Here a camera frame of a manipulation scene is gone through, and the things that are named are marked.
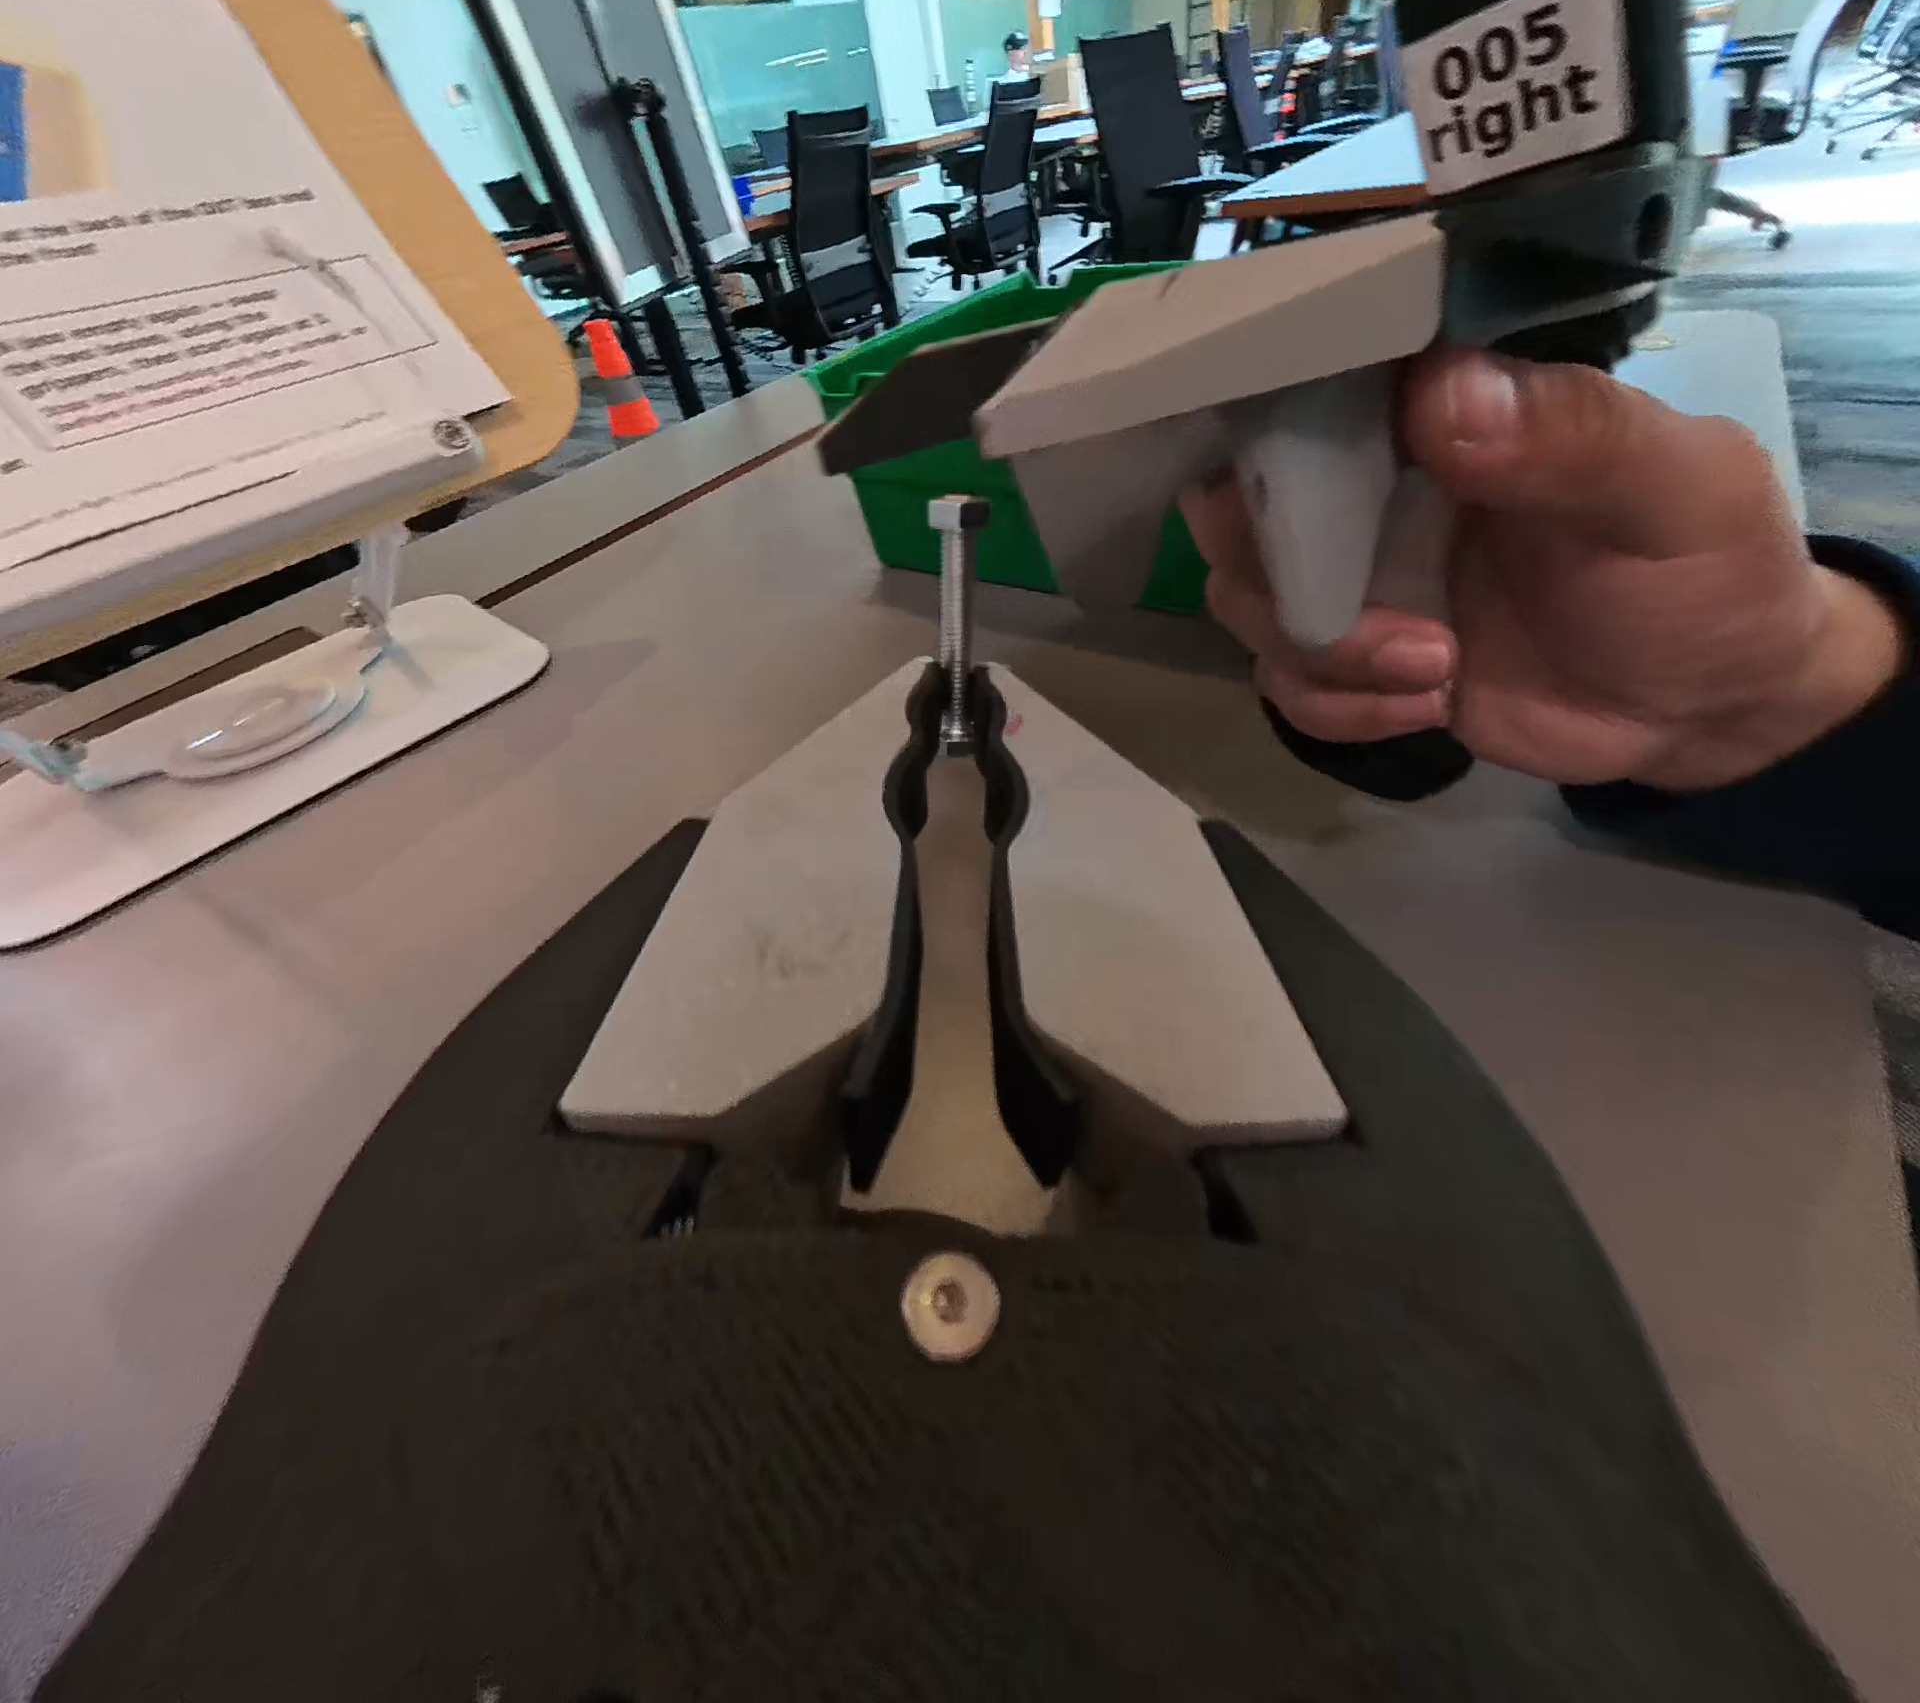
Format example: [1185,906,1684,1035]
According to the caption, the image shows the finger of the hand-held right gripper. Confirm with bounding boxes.
[817,328,1060,478]
[967,219,1454,460]

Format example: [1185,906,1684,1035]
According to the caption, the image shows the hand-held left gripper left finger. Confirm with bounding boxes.
[557,660,953,1198]

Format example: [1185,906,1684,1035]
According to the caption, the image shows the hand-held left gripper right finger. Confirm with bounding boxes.
[967,671,1358,1188]

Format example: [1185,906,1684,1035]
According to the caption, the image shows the green plastic bin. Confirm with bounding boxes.
[797,267,1218,618]

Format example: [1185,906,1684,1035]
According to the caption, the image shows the steel bolt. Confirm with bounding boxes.
[932,501,981,756]

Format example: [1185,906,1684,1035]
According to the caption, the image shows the person's right hand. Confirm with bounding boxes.
[1176,350,1904,793]

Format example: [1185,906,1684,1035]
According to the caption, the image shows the wood-top office table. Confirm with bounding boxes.
[1218,115,1435,223]

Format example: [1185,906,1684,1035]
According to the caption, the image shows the black office chair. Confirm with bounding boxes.
[908,80,1052,296]
[1052,23,1247,267]
[754,100,896,360]

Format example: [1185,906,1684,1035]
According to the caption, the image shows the grey mesh office chair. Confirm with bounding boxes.
[1691,32,1799,248]

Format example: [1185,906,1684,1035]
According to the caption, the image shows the orange traffic cone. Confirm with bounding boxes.
[586,316,663,447]

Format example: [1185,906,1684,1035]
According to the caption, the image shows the framed grey panel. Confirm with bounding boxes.
[423,0,755,421]

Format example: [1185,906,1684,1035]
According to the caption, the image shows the instruction sheet on stand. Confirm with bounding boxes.
[0,0,586,671]

